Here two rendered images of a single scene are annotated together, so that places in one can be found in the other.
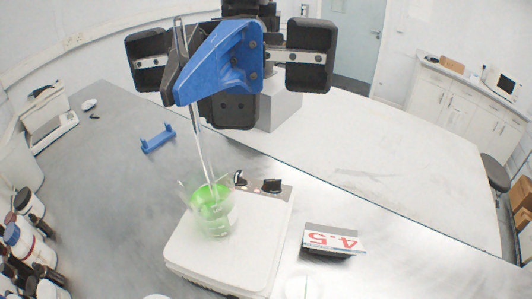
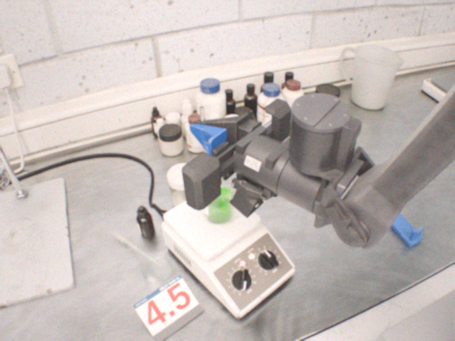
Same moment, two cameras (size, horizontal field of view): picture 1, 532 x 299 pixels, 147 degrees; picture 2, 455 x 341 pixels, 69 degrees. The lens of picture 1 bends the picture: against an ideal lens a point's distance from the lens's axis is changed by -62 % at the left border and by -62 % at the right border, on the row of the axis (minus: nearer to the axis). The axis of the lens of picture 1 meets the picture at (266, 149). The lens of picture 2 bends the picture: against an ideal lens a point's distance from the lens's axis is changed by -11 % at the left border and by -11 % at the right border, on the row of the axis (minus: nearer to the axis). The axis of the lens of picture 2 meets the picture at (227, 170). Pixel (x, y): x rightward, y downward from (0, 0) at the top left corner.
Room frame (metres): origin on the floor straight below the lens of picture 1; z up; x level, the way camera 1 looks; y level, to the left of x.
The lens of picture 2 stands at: (0.36, -0.27, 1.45)
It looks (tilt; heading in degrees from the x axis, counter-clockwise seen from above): 42 degrees down; 125
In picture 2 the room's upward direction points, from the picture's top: 2 degrees counter-clockwise
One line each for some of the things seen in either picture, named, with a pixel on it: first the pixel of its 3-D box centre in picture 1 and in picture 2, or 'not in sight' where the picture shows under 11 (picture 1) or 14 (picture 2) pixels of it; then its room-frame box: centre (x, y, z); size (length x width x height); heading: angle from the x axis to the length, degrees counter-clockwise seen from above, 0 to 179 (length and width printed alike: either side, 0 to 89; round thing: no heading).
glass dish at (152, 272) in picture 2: (303, 289); (156, 267); (0.06, -0.05, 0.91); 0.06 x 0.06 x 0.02
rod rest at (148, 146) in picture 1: (157, 136); (402, 220); (0.39, 0.28, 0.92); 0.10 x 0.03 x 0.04; 147
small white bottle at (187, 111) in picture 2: not in sight; (187, 120); (-0.14, 0.29, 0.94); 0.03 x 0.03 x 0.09
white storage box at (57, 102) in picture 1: (46, 104); not in sight; (0.66, 1.21, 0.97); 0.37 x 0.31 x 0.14; 54
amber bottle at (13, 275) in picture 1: (18, 278); (250, 99); (-0.06, 0.45, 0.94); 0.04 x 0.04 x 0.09
